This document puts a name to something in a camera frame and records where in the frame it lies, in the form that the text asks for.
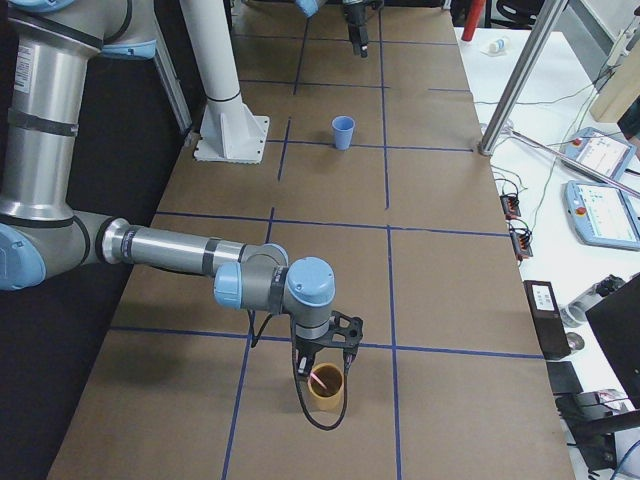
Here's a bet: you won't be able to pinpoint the reacher grabber tool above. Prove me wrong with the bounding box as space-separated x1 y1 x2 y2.
503 124 639 198

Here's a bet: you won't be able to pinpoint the pink chopstick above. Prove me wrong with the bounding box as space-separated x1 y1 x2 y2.
310 373 329 392

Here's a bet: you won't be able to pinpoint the blue ribbed plastic cup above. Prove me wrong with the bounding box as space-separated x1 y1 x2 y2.
331 115 355 151

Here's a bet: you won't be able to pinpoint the teach pendant near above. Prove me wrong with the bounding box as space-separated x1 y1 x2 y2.
563 181 639 251

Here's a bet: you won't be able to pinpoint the white camera mast pedestal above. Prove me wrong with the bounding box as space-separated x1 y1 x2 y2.
180 0 270 164

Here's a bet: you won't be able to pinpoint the white blue tube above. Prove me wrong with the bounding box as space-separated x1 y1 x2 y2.
487 37 511 56

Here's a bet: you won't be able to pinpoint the teach pendant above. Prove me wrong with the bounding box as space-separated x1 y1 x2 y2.
563 127 637 180
563 181 639 251

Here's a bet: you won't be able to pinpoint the black box with label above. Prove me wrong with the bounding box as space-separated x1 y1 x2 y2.
523 280 571 360

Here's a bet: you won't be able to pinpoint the black connector block right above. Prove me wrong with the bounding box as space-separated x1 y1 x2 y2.
500 193 521 220

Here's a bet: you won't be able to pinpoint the teach pendant far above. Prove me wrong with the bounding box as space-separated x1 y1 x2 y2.
563 127 637 180

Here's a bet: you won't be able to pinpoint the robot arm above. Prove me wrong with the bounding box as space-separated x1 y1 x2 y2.
1 60 323 397

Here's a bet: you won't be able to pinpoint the aluminium frame post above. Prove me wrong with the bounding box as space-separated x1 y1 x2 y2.
478 0 568 156

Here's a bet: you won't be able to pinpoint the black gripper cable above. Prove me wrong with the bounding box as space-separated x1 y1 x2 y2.
251 309 351 431

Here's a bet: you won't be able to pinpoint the yellow bamboo cup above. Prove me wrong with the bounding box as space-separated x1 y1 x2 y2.
307 363 345 412

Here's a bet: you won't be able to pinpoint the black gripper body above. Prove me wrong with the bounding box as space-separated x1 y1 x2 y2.
293 310 363 356
342 0 382 40

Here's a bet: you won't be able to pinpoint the red cylinder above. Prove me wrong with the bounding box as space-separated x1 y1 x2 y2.
461 0 486 42

